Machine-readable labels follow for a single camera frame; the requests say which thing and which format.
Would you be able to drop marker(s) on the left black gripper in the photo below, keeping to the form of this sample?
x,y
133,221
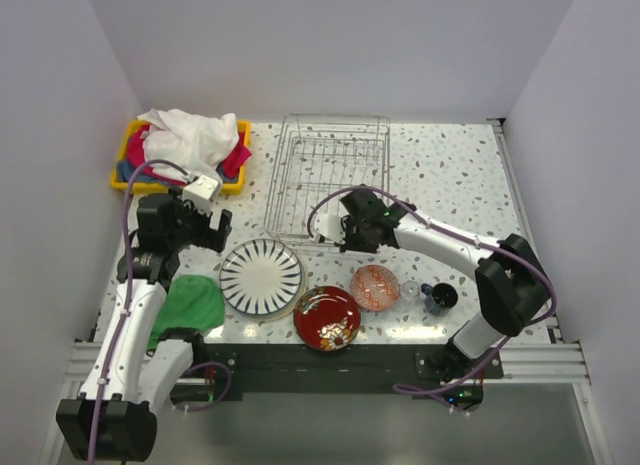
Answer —
x,y
209,237

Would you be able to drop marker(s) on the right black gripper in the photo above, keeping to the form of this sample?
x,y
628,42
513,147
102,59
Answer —
x,y
347,223

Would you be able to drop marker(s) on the small clear glass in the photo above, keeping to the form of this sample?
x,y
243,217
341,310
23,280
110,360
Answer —
x,y
410,291

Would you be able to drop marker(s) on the wire dish rack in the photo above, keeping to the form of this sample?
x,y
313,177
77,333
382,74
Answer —
x,y
317,155

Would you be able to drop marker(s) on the dark blue mug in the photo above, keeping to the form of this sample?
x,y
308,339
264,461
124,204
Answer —
x,y
440,299

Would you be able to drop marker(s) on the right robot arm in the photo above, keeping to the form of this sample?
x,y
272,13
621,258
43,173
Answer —
x,y
511,284

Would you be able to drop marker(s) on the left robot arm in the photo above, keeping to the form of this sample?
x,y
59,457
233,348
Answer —
x,y
114,415

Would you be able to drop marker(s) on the yellow plastic bin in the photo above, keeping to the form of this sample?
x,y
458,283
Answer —
x,y
148,184

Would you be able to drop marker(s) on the orange patterned bowl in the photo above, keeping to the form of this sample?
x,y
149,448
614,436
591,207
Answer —
x,y
374,288

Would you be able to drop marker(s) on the green cloth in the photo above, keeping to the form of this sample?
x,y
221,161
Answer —
x,y
193,301

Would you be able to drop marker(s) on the white towel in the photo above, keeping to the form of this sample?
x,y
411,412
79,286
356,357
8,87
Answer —
x,y
196,143

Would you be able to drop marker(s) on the blue checked cloth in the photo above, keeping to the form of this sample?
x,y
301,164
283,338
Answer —
x,y
124,170

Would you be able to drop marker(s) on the blue striped white plate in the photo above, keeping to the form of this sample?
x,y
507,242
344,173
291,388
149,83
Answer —
x,y
256,251

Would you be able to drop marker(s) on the pink cloth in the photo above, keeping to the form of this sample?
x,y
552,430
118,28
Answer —
x,y
228,169

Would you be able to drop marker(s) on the red floral plate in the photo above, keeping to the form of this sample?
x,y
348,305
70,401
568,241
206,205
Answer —
x,y
327,318

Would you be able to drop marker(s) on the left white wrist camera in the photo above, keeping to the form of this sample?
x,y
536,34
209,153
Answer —
x,y
202,188

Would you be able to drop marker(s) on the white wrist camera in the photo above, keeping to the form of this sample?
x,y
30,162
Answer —
x,y
327,228
202,188

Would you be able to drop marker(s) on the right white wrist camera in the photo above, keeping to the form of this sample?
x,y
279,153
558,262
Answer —
x,y
327,228

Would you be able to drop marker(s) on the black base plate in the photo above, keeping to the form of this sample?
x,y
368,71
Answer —
x,y
229,371

